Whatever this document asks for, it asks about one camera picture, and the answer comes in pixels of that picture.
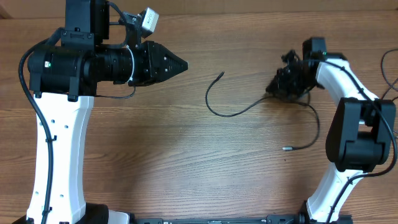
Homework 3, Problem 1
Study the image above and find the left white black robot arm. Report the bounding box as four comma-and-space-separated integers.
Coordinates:
18, 1, 188, 224

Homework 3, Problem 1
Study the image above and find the black cable bundle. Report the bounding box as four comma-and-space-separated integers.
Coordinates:
205, 71, 321, 152

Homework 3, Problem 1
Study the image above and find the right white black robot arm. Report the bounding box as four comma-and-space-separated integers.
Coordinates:
266, 37, 397, 223

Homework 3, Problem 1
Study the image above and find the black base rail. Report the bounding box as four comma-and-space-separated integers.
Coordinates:
130, 213, 322, 224

